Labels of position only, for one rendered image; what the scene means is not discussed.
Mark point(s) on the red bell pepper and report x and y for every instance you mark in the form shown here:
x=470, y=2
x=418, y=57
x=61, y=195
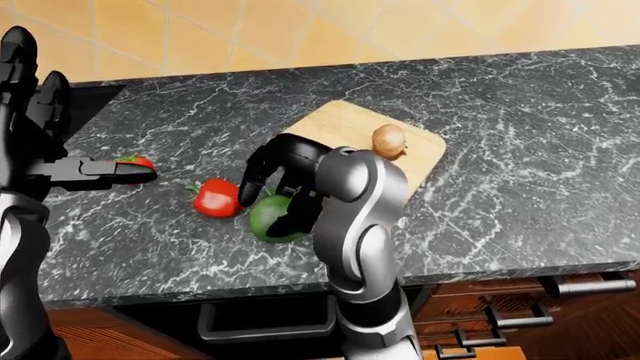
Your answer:
x=216, y=198

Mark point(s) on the brown onion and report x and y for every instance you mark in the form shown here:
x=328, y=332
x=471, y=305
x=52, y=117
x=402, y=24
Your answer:
x=389, y=139

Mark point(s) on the wooden drawer cabinet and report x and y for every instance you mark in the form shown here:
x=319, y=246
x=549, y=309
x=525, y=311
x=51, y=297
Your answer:
x=575, y=322

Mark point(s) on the black dishwasher front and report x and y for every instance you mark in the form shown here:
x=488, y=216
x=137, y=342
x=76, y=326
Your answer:
x=165, y=322

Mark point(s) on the wooden cabinet door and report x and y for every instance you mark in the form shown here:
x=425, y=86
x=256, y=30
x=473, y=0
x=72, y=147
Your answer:
x=110, y=337

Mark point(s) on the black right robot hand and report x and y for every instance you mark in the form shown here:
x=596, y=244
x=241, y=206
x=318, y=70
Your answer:
x=295, y=157

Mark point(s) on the wooden cutting board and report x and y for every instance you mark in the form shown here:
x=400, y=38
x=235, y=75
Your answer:
x=345, y=120

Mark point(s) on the green bell pepper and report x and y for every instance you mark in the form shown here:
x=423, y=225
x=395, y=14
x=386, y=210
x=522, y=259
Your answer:
x=267, y=212

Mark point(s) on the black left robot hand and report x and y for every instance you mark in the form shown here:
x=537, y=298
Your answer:
x=20, y=123

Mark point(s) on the red tomato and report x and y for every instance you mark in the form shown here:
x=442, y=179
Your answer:
x=142, y=162

